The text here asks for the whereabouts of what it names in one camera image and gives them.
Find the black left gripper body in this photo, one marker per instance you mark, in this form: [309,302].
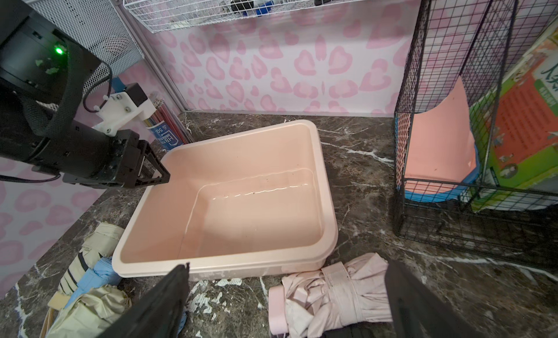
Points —
[88,157]

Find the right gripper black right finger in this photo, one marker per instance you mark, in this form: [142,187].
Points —
[416,311]

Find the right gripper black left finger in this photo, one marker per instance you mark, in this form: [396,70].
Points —
[159,312]

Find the pink plastic storage box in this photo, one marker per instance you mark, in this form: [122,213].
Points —
[251,204]

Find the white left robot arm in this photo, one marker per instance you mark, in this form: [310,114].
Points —
[45,78]

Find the black folded umbrella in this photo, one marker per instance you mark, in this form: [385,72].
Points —
[362,330]

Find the beige folded umbrella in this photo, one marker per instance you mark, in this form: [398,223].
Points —
[90,314]

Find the pale pink crumpled umbrella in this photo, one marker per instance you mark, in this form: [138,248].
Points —
[310,303]

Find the colored pencil tube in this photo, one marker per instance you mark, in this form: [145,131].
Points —
[165,125]

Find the white mesh side basket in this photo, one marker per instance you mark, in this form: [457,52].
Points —
[97,26]

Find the pink folder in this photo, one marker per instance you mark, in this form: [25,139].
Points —
[442,157]

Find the green red book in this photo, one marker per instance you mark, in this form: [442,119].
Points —
[516,132]

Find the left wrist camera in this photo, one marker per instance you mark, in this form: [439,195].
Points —
[123,107]

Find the white wire wall basket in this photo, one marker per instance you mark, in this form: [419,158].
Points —
[166,15]

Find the black wire desk organizer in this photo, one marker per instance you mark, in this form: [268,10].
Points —
[479,41]

